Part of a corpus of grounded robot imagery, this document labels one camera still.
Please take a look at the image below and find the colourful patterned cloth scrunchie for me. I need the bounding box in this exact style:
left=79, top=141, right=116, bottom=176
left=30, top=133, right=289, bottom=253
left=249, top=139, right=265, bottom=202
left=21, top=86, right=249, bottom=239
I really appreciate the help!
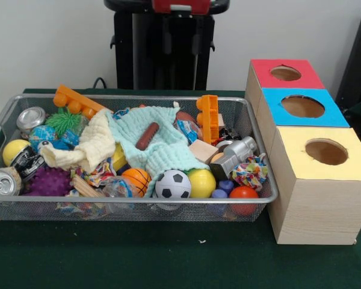
left=231, top=153, right=269, bottom=191

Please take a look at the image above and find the silver mesh bin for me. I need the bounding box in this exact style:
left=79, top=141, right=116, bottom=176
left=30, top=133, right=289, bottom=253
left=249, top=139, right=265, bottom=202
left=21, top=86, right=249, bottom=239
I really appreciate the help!
left=0, top=93, right=280, bottom=223

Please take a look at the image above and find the wooden box with three holes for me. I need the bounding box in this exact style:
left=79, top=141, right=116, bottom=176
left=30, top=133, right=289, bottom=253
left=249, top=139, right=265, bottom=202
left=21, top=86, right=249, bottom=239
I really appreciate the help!
left=245, top=58, right=361, bottom=246

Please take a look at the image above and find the mint green cloth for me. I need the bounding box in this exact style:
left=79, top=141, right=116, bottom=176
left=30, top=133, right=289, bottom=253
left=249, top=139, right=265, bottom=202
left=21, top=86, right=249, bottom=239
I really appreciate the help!
left=105, top=105, right=211, bottom=198

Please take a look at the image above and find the brown toy sausage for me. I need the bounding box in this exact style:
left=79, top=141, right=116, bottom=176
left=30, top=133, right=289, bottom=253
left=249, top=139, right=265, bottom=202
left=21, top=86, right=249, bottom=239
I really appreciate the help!
left=135, top=122, right=161, bottom=151

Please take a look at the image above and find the black and white soccer ball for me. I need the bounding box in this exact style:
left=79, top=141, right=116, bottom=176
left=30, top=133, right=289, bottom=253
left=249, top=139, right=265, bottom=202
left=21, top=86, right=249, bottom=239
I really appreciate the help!
left=155, top=170, right=193, bottom=199

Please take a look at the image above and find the yellow ball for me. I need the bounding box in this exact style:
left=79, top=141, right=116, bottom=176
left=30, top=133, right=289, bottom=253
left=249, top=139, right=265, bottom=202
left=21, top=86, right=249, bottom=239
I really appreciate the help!
left=187, top=168, right=217, bottom=199

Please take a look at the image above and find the silver toy robot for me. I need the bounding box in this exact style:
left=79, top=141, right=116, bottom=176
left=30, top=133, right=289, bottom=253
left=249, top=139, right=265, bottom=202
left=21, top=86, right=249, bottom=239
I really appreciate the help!
left=209, top=135, right=259, bottom=181

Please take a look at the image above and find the small orange basketball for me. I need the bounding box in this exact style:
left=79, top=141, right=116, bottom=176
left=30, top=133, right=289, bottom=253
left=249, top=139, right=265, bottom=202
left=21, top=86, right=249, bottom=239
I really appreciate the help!
left=121, top=167, right=152, bottom=198

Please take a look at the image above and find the red ball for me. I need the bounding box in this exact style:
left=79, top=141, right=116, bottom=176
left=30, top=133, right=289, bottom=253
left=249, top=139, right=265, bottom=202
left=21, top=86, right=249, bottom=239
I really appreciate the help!
left=228, top=185, right=260, bottom=215

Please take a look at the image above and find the cream cloth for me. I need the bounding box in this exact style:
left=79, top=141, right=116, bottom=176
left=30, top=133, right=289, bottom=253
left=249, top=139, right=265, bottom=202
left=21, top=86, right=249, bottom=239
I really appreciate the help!
left=40, top=108, right=117, bottom=174

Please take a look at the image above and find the long orange toy brick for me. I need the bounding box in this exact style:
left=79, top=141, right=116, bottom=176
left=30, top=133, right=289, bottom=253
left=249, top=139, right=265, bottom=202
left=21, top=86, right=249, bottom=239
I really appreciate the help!
left=53, top=84, right=106, bottom=120

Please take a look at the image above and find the dark green table cloth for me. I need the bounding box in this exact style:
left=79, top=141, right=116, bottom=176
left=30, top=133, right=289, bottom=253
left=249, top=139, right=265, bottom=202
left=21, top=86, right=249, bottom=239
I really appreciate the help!
left=0, top=87, right=361, bottom=289

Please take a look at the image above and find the purple spiky ball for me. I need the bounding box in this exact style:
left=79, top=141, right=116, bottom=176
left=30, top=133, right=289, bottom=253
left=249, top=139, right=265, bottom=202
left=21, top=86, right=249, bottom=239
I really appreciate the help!
left=23, top=166, right=74, bottom=197

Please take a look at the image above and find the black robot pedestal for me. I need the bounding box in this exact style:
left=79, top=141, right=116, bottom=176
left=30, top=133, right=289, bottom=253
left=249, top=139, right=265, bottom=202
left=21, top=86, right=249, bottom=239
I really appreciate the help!
left=103, top=0, right=231, bottom=90

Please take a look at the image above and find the black cable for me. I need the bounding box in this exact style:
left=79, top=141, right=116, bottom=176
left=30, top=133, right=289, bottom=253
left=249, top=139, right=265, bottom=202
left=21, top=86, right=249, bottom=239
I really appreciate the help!
left=92, top=76, right=110, bottom=90

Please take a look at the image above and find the black object by wall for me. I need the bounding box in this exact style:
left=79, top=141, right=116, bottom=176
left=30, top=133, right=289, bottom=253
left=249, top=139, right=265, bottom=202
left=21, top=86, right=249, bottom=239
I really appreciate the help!
left=335, top=4, right=361, bottom=121

